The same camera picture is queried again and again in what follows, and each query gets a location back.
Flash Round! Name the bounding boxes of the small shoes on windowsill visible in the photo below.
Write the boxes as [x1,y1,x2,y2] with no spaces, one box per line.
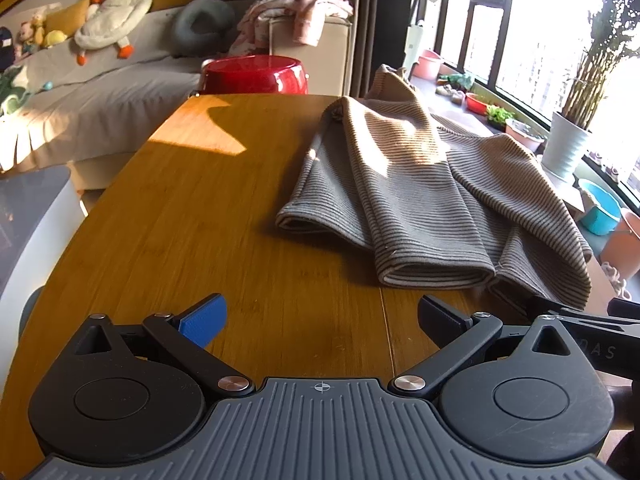
[589,150,621,181]

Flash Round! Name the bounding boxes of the blue basin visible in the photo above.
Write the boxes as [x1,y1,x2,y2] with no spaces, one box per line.
[577,178,624,236]

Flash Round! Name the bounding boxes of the pale pink basin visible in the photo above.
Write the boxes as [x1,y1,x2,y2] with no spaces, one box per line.
[505,119,545,154]

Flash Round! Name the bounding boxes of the pink bucket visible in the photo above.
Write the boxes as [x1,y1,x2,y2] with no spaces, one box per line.
[597,208,640,281]

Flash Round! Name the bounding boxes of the beige sofa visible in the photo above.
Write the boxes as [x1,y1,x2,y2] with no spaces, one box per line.
[0,0,356,193]

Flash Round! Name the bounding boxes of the small doll plush toy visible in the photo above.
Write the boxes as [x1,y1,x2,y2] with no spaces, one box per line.
[15,21,40,57]

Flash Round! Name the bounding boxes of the potted palm in white pot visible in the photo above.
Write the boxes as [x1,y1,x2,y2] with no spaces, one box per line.
[541,0,640,181]

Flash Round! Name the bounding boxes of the white goose plush toy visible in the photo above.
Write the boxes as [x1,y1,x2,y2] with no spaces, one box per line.
[74,0,156,66]

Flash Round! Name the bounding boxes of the grey neck pillow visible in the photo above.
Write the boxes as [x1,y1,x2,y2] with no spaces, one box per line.
[170,0,236,57]

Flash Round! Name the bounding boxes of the yellow cushion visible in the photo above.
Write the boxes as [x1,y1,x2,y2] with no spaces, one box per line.
[45,0,97,34]

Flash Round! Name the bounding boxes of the red glossy round stool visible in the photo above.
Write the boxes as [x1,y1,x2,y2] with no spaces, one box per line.
[200,55,310,96]

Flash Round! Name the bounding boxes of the red basin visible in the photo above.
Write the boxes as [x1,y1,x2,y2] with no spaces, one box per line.
[465,92,494,115]

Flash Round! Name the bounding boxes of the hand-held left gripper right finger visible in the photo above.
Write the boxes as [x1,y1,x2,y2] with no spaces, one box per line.
[389,294,584,401]

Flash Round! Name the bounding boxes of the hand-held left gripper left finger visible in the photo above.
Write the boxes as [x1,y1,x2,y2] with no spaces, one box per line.
[75,292,256,399]

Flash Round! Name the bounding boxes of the small pink basin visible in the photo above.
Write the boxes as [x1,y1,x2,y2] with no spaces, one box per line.
[419,50,445,80]

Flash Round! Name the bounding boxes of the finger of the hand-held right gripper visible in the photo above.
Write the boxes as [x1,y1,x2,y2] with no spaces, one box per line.
[525,295,640,334]
[607,298,640,319]

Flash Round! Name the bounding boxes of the pink patterned blanket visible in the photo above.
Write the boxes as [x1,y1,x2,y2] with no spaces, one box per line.
[230,0,354,56]

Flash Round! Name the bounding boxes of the tray of green seedlings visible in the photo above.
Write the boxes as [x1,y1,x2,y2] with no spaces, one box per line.
[486,105,516,129]

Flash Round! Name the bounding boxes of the cream knitted slippers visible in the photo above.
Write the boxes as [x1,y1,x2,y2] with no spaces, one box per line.
[600,262,632,302]

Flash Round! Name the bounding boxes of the white upright floor cleaner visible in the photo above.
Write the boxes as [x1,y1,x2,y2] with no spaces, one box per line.
[402,0,444,81]

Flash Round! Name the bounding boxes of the striped beige knit garment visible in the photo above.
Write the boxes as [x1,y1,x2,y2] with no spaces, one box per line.
[276,64,594,311]

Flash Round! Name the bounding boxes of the green toy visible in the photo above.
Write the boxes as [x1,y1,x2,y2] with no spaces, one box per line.
[439,72,476,92]

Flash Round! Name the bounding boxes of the black window frame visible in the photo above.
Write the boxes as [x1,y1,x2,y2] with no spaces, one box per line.
[415,0,640,201]

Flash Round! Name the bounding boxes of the green cloth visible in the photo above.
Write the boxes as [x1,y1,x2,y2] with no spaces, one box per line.
[0,67,32,116]

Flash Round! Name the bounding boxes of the dark brown curtain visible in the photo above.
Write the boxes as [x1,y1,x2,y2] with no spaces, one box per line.
[350,0,419,99]

